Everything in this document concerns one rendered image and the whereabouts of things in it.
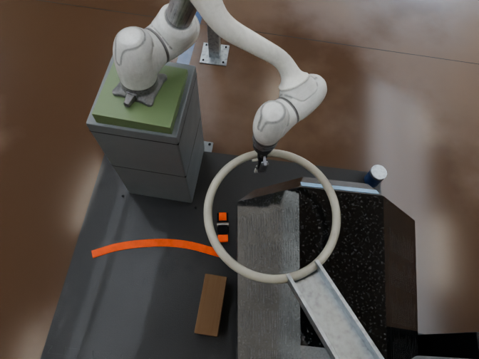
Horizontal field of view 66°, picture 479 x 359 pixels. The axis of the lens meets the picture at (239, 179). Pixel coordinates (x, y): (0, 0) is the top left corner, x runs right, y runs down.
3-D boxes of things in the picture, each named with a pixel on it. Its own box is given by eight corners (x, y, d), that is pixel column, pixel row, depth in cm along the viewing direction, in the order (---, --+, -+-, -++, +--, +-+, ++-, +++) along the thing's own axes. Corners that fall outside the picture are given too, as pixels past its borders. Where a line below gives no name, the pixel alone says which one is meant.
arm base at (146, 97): (107, 101, 153) (103, 92, 148) (130, 65, 163) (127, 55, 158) (147, 115, 152) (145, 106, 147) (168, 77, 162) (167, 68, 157)
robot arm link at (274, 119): (266, 154, 119) (294, 131, 123) (274, 132, 105) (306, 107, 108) (244, 131, 122) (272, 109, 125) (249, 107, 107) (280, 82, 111)
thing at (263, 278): (364, 248, 130) (367, 246, 127) (239, 309, 120) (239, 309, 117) (299, 133, 143) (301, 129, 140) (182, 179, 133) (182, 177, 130)
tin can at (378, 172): (368, 189, 234) (376, 181, 222) (361, 176, 238) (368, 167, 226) (382, 184, 236) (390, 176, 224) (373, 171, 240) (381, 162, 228)
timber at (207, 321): (206, 276, 208) (204, 273, 197) (227, 280, 208) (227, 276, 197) (195, 333, 196) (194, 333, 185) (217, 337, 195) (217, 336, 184)
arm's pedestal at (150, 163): (119, 199, 227) (68, 131, 154) (140, 132, 247) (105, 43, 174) (198, 212, 225) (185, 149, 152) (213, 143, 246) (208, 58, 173)
